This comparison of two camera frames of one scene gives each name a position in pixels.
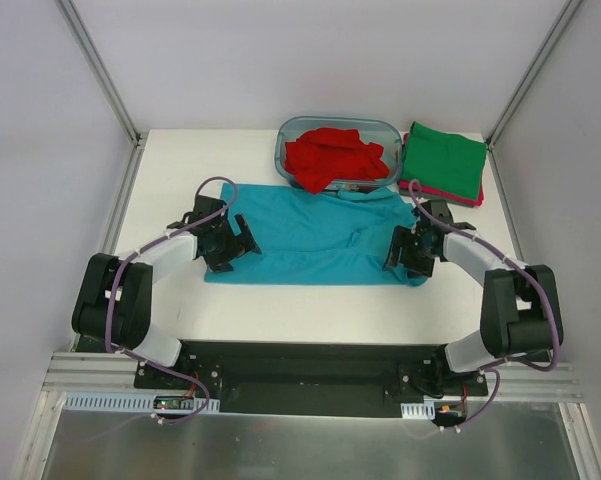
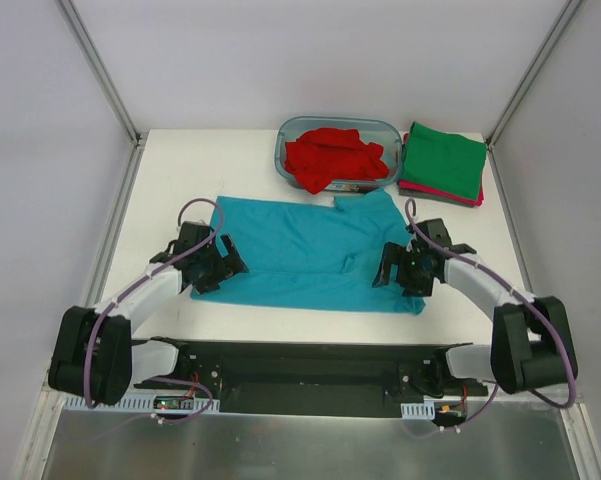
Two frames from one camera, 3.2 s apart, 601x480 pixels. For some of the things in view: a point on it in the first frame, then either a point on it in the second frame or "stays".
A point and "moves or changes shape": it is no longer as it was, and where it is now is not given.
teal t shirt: [315, 236] moves or changes shape
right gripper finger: [396, 256] -> [386, 274]
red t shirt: [324, 154] stays
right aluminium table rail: [506, 207] stays
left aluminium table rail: [120, 209] stays
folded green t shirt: [447, 162] stays
